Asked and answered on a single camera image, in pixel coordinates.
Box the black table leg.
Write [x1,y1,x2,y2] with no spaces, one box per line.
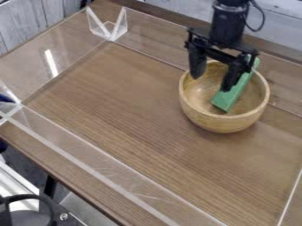
[44,176,57,198]

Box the clear acrylic tray wall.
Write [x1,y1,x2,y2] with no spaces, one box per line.
[0,81,225,226]

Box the clear acrylic corner bracket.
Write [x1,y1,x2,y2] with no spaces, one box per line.
[85,7,128,41]

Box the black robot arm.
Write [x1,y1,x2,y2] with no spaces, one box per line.
[184,0,265,92]

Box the black cable loop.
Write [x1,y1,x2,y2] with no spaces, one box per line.
[0,193,58,226]

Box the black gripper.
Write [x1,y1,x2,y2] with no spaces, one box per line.
[184,27,257,92]

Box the green rectangular block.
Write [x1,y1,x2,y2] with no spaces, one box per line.
[211,57,260,112]

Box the wooden bowl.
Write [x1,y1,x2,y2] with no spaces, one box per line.
[177,60,269,133]

